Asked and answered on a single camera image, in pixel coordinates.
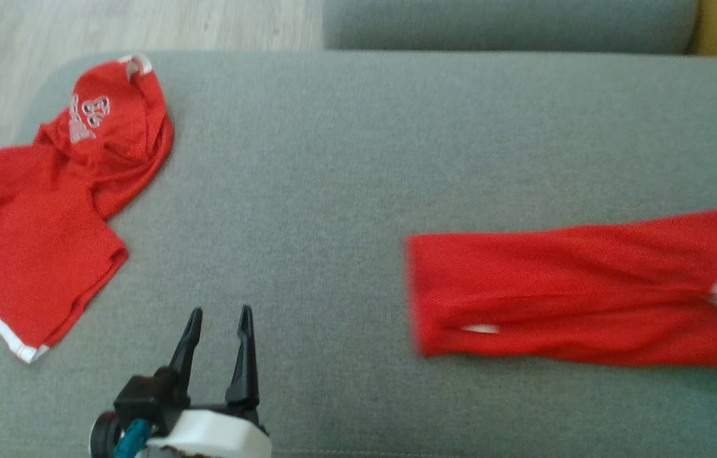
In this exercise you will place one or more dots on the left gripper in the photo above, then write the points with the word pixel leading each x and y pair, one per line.
pixel 212 436

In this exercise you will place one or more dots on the red jersey with number print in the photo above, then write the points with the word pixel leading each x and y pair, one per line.
pixel 40 222

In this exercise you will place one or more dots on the red jersey with white panel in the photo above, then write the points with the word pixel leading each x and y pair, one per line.
pixel 555 286

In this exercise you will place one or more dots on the large grey seat cushion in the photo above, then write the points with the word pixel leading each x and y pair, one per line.
pixel 307 191

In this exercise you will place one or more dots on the grey sofa seat cushion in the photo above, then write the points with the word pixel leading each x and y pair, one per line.
pixel 511 25

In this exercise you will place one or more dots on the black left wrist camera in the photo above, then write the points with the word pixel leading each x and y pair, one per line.
pixel 148 397

